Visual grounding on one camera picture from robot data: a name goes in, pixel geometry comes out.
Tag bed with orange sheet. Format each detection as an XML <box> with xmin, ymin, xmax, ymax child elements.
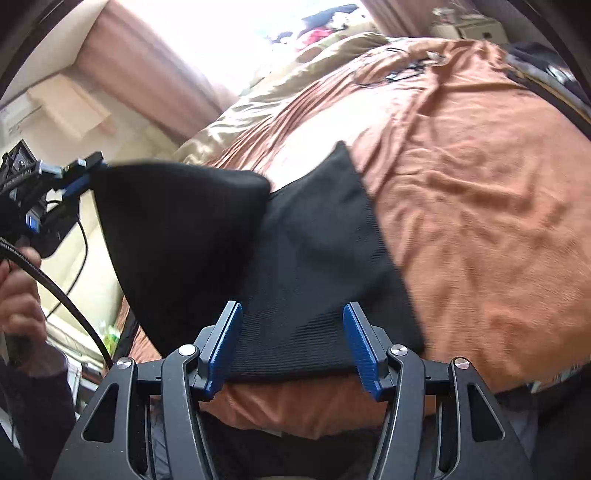
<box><xmin>113</xmin><ymin>37</ymin><xmax>591</xmax><ymax>439</ymax></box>

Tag person's left forearm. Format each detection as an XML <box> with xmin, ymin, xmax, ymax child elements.
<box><xmin>0</xmin><ymin>342</ymin><xmax>77</xmax><ymax>480</ymax></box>

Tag cream nightstand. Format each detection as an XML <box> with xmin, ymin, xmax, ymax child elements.
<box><xmin>431</xmin><ymin>18</ymin><xmax>509</xmax><ymax>44</ymax></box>

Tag green tissue pack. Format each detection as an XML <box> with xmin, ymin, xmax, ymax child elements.
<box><xmin>99</xmin><ymin>323</ymin><xmax>122</xmax><ymax>354</ymax></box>

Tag dark clothes pile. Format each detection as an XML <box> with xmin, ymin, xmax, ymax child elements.
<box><xmin>302</xmin><ymin>4</ymin><xmax>361</xmax><ymax>28</ymax></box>

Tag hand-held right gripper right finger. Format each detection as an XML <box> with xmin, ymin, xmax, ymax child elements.
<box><xmin>342</xmin><ymin>302</ymin><xmax>532</xmax><ymax>480</ymax></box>

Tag thick black braided cable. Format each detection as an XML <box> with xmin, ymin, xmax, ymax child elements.
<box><xmin>0</xmin><ymin>237</ymin><xmax>115</xmax><ymax>370</ymax></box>

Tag black t-shirt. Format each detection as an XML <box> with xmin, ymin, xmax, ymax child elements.
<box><xmin>90</xmin><ymin>141</ymin><xmax>426</xmax><ymax>384</ymax></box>

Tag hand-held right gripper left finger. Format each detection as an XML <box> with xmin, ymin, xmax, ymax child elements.
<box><xmin>52</xmin><ymin>301</ymin><xmax>244</xmax><ymax>480</ymax></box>

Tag person's grey patterned pants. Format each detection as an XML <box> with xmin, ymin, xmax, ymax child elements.
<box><xmin>139</xmin><ymin>392</ymin><xmax>539</xmax><ymax>480</ymax></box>

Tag stack of folded dark clothes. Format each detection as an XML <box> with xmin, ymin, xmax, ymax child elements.
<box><xmin>503</xmin><ymin>41</ymin><xmax>591</xmax><ymax>125</ymax></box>

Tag thin black coiled cable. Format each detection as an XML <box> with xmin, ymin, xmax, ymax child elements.
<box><xmin>355</xmin><ymin>46</ymin><xmax>444</xmax><ymax>86</ymax></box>

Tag white wall air conditioner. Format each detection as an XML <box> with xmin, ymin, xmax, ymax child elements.
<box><xmin>0</xmin><ymin>97</ymin><xmax>44</xmax><ymax>141</ymax></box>

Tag pink curtain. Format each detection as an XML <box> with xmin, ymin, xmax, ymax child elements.
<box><xmin>76</xmin><ymin>0</ymin><xmax>238</xmax><ymax>144</ymax></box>
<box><xmin>360</xmin><ymin>0</ymin><xmax>444</xmax><ymax>38</ymax></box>

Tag beige duvet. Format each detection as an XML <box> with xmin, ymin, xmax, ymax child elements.
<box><xmin>173</xmin><ymin>31</ymin><xmax>393</xmax><ymax>164</ymax></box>

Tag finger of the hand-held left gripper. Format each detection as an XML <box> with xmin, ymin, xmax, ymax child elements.
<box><xmin>60</xmin><ymin>175</ymin><xmax>95</xmax><ymax>200</ymax></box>
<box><xmin>60</xmin><ymin>151</ymin><xmax>105</xmax><ymax>178</ymax></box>

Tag person's left hand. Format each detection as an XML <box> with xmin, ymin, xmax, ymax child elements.
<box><xmin>0</xmin><ymin>247</ymin><xmax>49</xmax><ymax>365</ymax></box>

